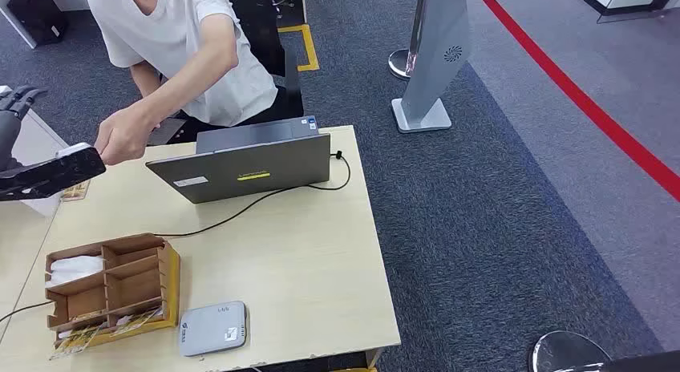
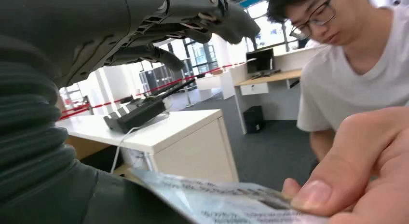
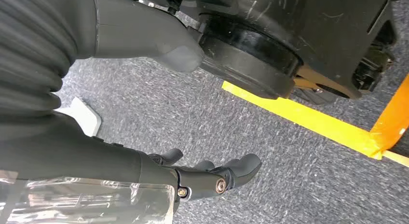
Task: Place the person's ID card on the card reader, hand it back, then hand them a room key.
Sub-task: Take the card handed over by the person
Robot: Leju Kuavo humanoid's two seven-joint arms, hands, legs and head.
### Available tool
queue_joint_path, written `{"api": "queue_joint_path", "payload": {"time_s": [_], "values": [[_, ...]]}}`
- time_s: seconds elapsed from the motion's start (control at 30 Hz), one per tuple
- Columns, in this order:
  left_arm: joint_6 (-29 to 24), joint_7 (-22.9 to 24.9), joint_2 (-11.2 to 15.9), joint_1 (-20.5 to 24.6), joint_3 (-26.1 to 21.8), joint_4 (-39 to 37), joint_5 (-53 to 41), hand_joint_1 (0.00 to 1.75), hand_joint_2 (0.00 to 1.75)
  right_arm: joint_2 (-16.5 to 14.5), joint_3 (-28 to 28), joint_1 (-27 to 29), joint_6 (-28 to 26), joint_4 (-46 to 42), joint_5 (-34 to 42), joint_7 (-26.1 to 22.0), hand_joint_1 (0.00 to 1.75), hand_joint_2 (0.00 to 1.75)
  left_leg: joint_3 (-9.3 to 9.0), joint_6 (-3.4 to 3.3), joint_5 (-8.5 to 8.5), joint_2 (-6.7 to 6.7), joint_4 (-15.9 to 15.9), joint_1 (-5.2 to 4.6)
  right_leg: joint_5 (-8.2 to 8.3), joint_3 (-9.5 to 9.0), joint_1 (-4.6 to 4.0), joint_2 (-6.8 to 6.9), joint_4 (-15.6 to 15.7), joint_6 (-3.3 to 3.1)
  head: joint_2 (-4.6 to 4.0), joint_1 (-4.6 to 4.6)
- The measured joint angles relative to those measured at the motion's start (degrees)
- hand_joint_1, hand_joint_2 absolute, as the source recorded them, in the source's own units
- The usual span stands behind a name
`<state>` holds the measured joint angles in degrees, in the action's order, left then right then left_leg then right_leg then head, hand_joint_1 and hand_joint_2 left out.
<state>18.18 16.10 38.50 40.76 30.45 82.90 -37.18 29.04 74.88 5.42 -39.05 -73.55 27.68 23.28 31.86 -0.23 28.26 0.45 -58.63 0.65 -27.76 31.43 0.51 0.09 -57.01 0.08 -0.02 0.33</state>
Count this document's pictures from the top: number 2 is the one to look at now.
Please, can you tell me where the pale blue ID card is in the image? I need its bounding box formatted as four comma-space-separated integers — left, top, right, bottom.
129, 167, 330, 224

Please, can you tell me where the person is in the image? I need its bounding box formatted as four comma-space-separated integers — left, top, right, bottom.
267, 0, 409, 224

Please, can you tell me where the dark storage cabinet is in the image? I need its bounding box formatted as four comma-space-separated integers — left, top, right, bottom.
139, 65, 176, 94

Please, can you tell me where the red barrier belt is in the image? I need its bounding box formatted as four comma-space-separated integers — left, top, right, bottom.
59, 61, 247, 121

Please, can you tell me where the black electronic device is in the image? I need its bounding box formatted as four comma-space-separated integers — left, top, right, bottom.
103, 78, 196, 134

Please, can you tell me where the black computer tower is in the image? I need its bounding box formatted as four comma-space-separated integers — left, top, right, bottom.
243, 106, 266, 134

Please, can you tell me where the small white desk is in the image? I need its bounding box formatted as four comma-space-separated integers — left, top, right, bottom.
195, 70, 236, 100

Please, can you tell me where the black computer monitor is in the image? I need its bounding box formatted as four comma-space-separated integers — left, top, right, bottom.
246, 48, 275, 74

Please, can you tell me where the thin white cable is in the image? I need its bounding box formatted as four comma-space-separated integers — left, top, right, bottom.
110, 112, 170, 174

